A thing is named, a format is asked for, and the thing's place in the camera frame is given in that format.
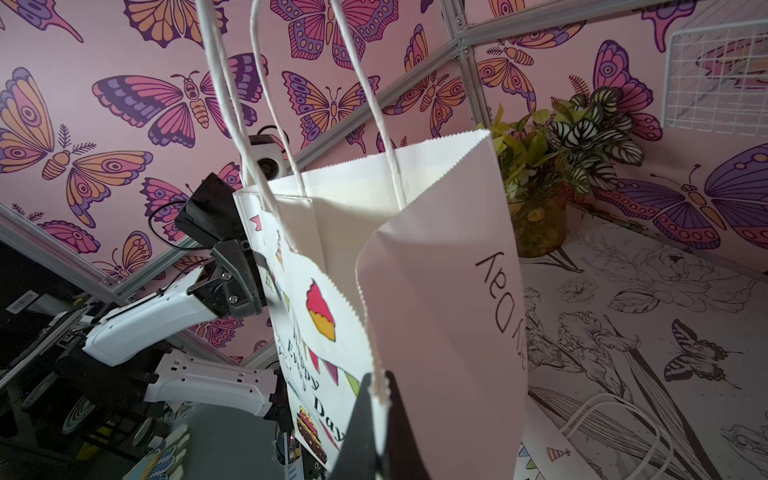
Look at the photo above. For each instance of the white paper bag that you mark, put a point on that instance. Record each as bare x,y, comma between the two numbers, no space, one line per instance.
601,438
403,261

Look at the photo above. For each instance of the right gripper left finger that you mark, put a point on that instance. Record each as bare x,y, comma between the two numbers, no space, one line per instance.
358,456

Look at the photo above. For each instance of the potted green leafy plant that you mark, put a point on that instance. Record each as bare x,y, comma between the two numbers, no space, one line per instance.
571,148

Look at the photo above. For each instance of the white wire wall basket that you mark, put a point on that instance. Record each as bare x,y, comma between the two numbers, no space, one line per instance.
716,79

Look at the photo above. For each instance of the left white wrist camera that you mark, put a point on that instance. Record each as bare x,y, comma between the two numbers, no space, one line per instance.
269,152

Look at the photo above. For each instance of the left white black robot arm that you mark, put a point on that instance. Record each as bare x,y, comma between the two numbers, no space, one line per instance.
126,356

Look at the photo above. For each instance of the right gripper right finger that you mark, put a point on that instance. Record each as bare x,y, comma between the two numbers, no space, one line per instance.
401,458

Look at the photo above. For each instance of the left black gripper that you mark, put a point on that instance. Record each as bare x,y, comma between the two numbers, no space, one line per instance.
230,284

